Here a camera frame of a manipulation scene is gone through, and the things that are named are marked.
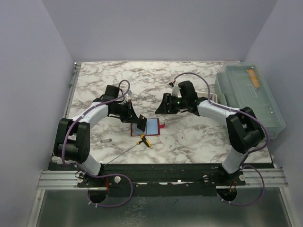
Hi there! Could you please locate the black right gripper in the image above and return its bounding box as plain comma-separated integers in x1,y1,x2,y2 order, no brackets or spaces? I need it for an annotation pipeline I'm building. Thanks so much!
155,93,188,115

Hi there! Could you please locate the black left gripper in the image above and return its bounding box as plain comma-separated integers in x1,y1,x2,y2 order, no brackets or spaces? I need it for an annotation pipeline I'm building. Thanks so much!
112,100,141,123

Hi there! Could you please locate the white rectangular plastic tray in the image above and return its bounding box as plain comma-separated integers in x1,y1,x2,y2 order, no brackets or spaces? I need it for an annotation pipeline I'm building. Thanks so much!
197,92,217,103

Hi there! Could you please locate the black credit card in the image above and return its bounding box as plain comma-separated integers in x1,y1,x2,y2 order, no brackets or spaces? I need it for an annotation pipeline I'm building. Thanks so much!
137,115,147,131

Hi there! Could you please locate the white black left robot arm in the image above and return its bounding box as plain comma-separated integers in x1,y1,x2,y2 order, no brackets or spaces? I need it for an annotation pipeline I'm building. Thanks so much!
53,85,147,187

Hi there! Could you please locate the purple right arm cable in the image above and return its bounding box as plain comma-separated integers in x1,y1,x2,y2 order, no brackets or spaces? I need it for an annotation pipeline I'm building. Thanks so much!
174,72,270,206

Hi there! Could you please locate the clear plastic storage box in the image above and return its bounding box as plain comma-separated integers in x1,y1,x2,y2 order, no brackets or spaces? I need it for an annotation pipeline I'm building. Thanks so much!
214,62,285,140

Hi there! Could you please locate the small metal bar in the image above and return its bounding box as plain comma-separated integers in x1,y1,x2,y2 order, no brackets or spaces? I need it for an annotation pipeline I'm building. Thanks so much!
100,139,112,143

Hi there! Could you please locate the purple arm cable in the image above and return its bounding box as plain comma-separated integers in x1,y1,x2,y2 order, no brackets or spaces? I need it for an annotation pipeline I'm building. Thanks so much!
61,79,133,208
174,72,270,206

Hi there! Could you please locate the red card holder wallet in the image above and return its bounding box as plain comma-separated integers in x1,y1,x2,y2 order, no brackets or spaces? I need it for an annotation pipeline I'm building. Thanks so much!
131,118,166,137

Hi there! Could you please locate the black aluminium mounting rail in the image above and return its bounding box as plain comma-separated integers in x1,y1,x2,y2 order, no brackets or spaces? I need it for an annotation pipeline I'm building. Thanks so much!
38,164,288,197

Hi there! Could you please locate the yellow black T-handle hex key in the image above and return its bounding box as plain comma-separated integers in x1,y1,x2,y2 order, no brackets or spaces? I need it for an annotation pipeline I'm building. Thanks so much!
104,135,152,166

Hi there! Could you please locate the orange tool in box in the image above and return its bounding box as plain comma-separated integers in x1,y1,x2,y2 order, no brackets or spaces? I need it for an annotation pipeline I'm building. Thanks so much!
246,69,260,89

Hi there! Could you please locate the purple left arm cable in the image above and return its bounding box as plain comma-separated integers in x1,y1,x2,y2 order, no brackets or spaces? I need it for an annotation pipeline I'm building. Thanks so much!
61,79,133,208

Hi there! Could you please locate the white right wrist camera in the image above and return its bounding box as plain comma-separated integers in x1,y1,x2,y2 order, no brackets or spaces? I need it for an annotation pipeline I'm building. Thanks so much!
169,81,179,97

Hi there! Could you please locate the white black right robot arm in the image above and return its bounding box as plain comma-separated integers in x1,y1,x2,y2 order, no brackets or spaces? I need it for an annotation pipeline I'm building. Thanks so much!
155,80,265,185

